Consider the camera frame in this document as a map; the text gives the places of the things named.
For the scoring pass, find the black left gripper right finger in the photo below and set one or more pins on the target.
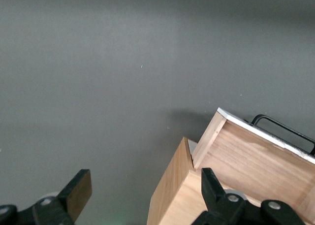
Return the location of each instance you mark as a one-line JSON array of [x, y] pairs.
[[229, 210]]

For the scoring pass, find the wooden drawer with white front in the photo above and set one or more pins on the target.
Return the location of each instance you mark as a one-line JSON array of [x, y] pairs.
[[246, 156]]

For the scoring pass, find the wooden drawer cabinet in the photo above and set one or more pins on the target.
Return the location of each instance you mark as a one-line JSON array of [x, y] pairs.
[[169, 185]]

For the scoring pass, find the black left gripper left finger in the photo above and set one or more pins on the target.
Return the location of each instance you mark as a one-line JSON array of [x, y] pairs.
[[59, 210]]

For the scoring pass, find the dark grey table mat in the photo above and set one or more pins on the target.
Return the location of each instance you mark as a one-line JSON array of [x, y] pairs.
[[98, 74]]

